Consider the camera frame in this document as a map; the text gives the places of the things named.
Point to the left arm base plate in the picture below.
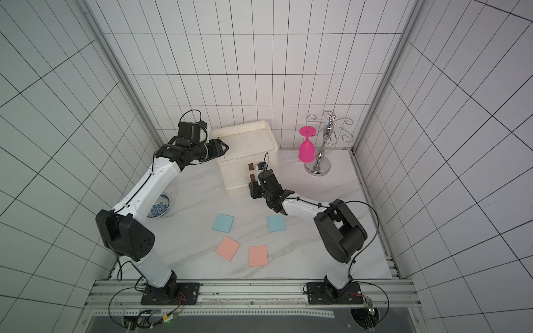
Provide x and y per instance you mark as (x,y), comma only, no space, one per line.
(173,294)

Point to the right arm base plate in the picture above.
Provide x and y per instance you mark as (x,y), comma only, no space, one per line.
(324,293)

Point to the chrome glass holder stand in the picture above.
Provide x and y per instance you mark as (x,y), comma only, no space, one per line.
(331,130)

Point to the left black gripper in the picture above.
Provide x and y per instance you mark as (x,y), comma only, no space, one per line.
(218,149)

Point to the right blue sticky notes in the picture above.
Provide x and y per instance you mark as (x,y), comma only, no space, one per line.
(276,223)

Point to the aluminium mounting rail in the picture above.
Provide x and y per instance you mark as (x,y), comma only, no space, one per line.
(129,298)

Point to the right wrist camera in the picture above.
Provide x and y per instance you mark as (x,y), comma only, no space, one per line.
(262,166)

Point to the left blue sticky notes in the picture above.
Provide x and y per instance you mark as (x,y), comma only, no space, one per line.
(223,223)

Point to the white plastic drawer cabinet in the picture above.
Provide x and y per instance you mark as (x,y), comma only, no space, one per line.
(249,144)

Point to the pink plastic goblet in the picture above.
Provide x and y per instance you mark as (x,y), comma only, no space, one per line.
(306,152)

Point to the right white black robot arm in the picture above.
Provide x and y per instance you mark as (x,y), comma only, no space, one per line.
(342,234)

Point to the pink sticky notes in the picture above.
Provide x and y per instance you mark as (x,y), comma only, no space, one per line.
(258,256)
(228,248)

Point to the left pink sticky notes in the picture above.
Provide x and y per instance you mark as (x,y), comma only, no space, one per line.
(228,248)

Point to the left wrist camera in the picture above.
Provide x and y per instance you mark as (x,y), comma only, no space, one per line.
(203,125)

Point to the blue sticky notes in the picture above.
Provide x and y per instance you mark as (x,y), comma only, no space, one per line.
(223,223)
(276,223)

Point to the right pink sticky notes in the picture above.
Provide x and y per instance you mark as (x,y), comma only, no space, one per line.
(258,256)

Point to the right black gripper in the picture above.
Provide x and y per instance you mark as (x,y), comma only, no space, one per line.
(264,177)

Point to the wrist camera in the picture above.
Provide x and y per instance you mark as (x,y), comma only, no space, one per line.
(262,166)
(203,125)

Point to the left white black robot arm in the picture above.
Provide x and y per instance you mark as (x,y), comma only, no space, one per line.
(123,227)

